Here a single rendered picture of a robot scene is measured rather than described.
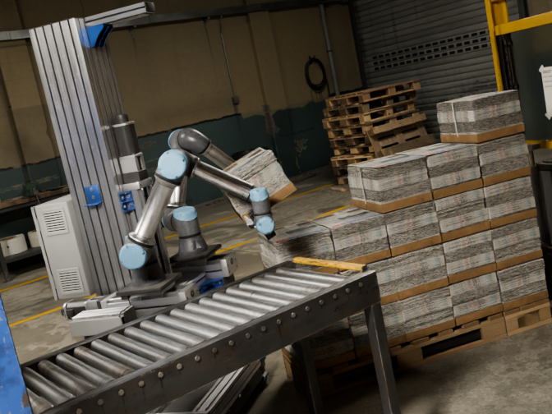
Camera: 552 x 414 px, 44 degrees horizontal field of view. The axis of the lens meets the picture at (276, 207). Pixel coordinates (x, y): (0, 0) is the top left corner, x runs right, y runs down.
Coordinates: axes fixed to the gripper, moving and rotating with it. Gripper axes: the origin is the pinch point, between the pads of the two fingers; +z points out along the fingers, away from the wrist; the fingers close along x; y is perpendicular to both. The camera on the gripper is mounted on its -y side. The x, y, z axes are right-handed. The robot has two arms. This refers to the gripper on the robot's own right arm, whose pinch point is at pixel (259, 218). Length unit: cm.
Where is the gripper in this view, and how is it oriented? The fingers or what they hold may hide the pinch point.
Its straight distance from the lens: 321.1
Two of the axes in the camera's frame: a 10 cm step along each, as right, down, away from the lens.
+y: -5.3, -8.2, -1.9
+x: -8.3, 5.5, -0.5
